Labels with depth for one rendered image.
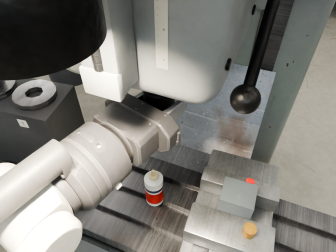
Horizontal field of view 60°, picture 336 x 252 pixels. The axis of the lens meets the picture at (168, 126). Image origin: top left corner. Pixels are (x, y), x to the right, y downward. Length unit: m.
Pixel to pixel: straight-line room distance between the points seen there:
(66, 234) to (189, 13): 0.23
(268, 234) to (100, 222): 0.34
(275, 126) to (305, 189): 1.10
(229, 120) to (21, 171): 0.62
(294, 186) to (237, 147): 1.17
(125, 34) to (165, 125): 0.16
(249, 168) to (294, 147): 1.50
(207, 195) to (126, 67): 0.40
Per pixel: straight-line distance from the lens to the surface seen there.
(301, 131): 2.29
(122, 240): 0.65
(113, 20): 0.24
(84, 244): 0.75
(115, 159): 0.35
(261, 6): 0.44
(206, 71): 0.27
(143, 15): 0.26
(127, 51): 0.26
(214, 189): 0.60
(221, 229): 0.54
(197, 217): 0.54
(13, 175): 0.31
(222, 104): 0.82
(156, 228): 0.66
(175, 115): 0.43
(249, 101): 0.28
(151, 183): 0.61
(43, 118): 0.63
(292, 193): 1.92
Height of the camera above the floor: 1.52
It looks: 46 degrees down
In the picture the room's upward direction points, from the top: straight up
